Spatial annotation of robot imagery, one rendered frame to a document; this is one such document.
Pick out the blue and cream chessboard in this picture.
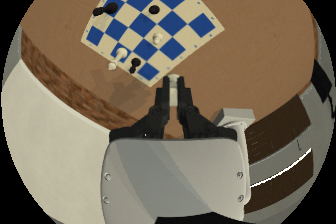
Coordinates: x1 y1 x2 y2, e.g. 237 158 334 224
80 0 225 87

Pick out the white chess pawn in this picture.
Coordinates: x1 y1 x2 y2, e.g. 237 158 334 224
153 33 163 45

